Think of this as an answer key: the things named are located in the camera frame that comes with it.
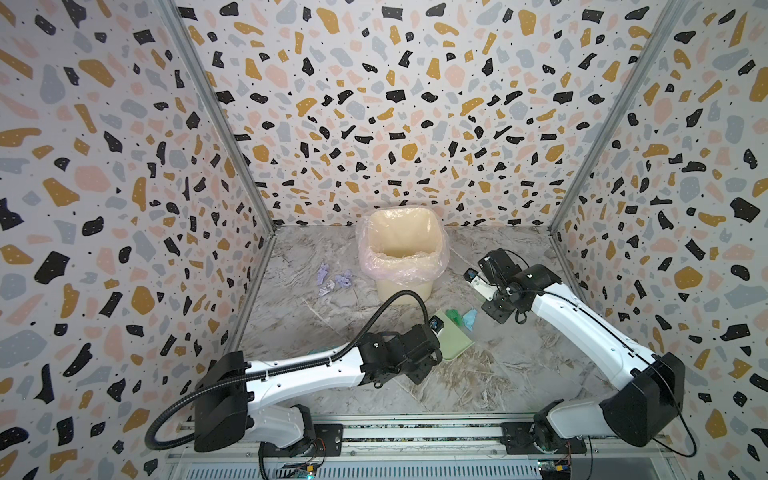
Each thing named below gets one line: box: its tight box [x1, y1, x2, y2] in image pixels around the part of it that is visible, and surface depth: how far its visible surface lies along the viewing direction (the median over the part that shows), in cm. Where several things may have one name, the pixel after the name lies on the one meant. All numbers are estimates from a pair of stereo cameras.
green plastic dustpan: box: [434, 310, 476, 360], surface depth 85 cm
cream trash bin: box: [367, 207, 442, 305], surface depth 84 cm
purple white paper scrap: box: [316, 262, 330, 285], surface depth 108 cm
